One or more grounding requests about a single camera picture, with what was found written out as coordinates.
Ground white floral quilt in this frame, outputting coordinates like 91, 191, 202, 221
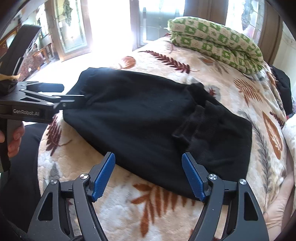
282, 114, 296, 160

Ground stained glass wooden door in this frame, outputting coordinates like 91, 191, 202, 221
44, 1, 285, 64

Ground green patterned folded quilt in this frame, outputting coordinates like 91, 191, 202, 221
168, 16, 264, 74

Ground person's left hand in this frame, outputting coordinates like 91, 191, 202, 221
8, 122, 25, 158

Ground black clothing pile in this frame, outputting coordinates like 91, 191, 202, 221
271, 66, 293, 115

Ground black pants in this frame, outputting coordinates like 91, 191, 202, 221
63, 68, 252, 198

